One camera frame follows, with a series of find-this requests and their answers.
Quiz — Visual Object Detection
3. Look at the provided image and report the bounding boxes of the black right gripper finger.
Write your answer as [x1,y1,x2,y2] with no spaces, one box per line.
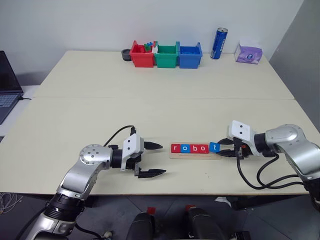
[218,147,238,158]
[216,136,236,146]

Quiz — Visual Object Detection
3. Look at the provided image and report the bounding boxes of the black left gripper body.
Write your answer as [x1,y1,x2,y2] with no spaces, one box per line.
[124,151,143,171]

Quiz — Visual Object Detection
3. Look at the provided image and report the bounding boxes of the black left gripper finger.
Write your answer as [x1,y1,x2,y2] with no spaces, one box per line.
[144,141,164,151]
[134,162,167,179]

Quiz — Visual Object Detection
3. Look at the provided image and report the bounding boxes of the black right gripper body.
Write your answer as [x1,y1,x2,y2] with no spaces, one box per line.
[232,137,251,160]

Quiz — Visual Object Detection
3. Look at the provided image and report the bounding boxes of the wooden letter tray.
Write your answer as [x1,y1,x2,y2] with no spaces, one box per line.
[169,142,222,160]

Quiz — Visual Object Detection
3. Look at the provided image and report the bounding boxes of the white paper scrap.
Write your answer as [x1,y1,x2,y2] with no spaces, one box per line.
[214,196,232,207]

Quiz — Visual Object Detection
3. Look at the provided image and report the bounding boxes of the dark rounded shape, red tag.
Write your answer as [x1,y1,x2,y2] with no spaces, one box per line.
[184,204,226,240]
[124,206,158,240]

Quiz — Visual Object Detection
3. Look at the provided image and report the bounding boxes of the green plastic bin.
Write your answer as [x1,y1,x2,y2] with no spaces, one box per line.
[153,41,180,69]

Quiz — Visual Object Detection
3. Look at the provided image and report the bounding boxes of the red plastic bin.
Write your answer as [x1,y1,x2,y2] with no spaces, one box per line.
[129,40,156,68]

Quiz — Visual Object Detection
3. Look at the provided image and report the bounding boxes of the purple tissue box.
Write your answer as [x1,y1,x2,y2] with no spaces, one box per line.
[234,39,264,64]

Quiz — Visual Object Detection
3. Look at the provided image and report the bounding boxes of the blue plastic bin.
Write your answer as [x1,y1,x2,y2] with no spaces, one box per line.
[177,41,203,69]

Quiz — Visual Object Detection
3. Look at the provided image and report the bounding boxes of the dark grey round cup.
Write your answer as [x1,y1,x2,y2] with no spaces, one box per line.
[121,48,133,62]

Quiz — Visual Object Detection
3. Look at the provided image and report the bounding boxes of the blue drink can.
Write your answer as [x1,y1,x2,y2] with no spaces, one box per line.
[209,27,229,60]

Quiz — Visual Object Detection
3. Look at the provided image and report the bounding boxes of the dark laptop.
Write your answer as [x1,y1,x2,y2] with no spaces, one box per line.
[0,50,25,125]

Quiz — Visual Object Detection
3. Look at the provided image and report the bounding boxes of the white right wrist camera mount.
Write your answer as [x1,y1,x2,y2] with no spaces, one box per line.
[226,119,261,156]

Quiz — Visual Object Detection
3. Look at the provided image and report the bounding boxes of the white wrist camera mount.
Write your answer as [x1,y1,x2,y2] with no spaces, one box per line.
[226,119,261,156]
[120,133,146,173]

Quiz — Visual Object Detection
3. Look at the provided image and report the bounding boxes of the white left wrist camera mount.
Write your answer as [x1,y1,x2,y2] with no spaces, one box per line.
[120,133,146,173]

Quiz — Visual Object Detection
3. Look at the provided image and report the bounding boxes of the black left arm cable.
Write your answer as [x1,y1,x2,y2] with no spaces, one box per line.
[102,124,137,148]

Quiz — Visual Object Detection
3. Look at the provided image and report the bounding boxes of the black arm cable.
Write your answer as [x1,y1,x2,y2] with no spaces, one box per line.
[235,149,310,190]
[102,124,137,148]

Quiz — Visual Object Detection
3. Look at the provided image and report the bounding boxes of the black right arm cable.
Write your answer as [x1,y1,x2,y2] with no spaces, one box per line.
[235,149,310,190]

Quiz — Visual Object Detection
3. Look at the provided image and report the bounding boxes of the white tangled cables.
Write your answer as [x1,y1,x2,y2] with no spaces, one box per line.
[0,191,25,215]

